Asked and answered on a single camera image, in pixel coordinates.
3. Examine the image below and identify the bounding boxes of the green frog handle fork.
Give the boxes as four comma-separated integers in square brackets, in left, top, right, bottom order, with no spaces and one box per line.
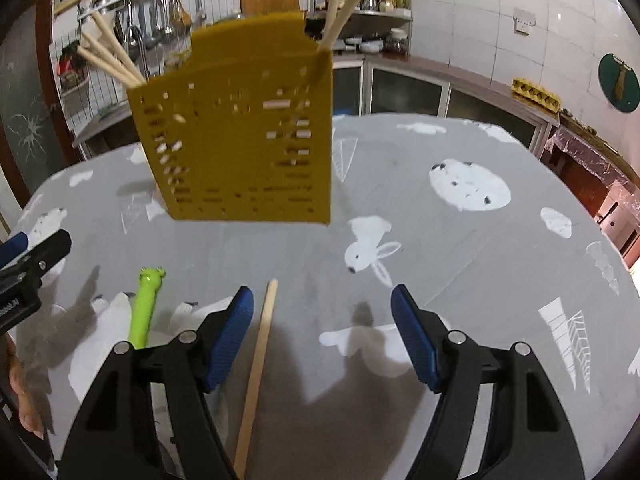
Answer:
[128,268,166,350]

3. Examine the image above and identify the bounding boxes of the wooden chopstick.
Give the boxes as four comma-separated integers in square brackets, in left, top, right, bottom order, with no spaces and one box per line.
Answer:
[81,32,144,86]
[319,0,384,53]
[318,0,338,51]
[77,46,138,88]
[233,280,279,479]
[91,12,146,84]

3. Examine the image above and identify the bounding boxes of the kitchen counter cabinets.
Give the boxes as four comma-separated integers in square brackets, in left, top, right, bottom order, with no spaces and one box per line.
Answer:
[333,53,560,156]

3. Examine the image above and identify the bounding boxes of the person left hand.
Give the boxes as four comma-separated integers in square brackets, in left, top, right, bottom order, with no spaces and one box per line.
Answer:
[6,334,44,440]

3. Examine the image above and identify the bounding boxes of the grey animal print tablecloth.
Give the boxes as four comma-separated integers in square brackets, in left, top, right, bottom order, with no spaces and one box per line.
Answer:
[14,115,639,479]

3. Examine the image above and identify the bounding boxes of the yellow perforated utensil holder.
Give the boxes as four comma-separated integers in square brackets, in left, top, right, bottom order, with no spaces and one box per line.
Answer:
[127,11,333,224]

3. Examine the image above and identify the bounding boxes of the hanging utensil rack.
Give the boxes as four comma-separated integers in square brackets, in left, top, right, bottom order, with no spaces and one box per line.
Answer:
[49,0,202,66]

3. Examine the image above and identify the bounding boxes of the plastic covered side table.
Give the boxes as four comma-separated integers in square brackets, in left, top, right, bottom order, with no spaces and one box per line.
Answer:
[541,110,639,266]

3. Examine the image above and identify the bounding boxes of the yellow egg tray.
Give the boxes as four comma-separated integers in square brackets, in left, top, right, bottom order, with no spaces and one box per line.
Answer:
[511,77,562,114]

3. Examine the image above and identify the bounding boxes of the brown frame glass door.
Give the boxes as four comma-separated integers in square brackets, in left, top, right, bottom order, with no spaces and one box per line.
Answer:
[1,0,81,207]

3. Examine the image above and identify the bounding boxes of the green round wall board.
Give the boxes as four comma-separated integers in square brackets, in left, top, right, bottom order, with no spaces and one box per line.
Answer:
[598,53,639,114]

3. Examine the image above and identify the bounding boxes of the corner wall shelf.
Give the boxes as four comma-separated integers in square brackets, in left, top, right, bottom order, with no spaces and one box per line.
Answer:
[306,0,413,52]

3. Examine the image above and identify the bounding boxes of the white wall socket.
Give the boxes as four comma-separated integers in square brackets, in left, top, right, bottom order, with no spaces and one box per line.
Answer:
[513,8,536,36]

